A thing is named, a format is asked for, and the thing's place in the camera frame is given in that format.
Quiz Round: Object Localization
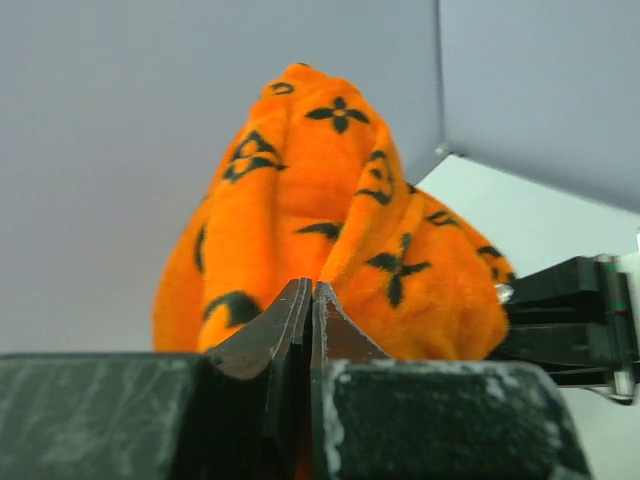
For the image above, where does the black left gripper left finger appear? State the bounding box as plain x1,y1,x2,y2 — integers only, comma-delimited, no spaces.
208,279,312,479

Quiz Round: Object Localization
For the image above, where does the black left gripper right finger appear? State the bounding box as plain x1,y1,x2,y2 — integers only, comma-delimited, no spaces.
310,282,395,479

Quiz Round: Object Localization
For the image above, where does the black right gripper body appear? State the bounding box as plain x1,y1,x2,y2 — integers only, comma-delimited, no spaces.
595,254,639,400

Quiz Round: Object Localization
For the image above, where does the orange patterned plush pillowcase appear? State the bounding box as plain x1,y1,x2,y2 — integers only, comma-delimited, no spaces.
151,63,514,360

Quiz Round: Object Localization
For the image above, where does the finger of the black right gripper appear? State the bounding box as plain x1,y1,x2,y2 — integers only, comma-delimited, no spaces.
504,256,604,310
492,323,613,369

